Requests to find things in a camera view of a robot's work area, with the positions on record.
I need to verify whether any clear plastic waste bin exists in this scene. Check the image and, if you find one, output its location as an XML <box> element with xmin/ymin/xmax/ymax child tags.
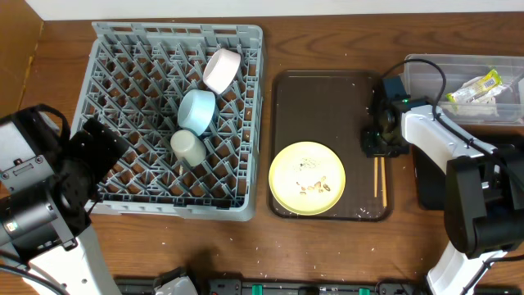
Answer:
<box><xmin>403</xmin><ymin>54</ymin><xmax>523</xmax><ymax>125</ymax></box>

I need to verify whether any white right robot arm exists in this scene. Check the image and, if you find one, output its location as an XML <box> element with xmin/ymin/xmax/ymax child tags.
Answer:
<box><xmin>361</xmin><ymin>78</ymin><xmax>523</xmax><ymax>294</ymax></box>

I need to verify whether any grey plastic dish rack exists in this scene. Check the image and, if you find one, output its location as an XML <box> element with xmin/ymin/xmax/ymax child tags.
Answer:
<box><xmin>72</xmin><ymin>22</ymin><xmax>265</xmax><ymax>221</ymax></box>

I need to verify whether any black rectangular bin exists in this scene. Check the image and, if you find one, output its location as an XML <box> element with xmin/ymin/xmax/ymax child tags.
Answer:
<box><xmin>413</xmin><ymin>134</ymin><xmax>524</xmax><ymax>212</ymax></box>

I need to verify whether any wooden chopstick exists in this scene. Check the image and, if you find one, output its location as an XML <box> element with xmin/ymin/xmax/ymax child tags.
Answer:
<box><xmin>380</xmin><ymin>157</ymin><xmax>387</xmax><ymax>208</ymax></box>
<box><xmin>373</xmin><ymin>157</ymin><xmax>378</xmax><ymax>197</ymax></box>

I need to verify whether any yellow plate with crumbs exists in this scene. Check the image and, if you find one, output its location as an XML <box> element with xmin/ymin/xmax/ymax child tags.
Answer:
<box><xmin>269</xmin><ymin>142</ymin><xmax>346</xmax><ymax>216</ymax></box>

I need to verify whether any yellow green snack wrapper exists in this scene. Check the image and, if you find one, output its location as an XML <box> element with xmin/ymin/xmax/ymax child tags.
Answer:
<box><xmin>445</xmin><ymin>70</ymin><xmax>503</xmax><ymax>103</ymax></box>

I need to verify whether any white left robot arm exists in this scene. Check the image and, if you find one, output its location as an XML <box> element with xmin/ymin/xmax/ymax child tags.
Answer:
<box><xmin>1</xmin><ymin>104</ymin><xmax>128</xmax><ymax>294</ymax></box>

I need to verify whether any black equipment rail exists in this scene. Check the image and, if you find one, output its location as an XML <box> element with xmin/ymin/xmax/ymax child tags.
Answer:
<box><xmin>114</xmin><ymin>268</ymin><xmax>521</xmax><ymax>295</ymax></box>

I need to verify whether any light blue bowl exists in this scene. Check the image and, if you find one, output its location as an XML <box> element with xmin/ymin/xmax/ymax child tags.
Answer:
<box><xmin>177</xmin><ymin>89</ymin><xmax>216</xmax><ymax>136</ymax></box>

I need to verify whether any dark brown serving tray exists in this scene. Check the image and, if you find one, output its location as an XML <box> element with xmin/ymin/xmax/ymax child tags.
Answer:
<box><xmin>270</xmin><ymin>70</ymin><xmax>393</xmax><ymax>222</ymax></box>

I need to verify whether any pink bowl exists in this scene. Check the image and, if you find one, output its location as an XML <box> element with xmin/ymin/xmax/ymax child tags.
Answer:
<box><xmin>203</xmin><ymin>48</ymin><xmax>241</xmax><ymax>94</ymax></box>

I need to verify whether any cream white cup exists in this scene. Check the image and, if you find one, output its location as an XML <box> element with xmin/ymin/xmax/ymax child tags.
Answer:
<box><xmin>170</xmin><ymin>129</ymin><xmax>206</xmax><ymax>166</ymax></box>

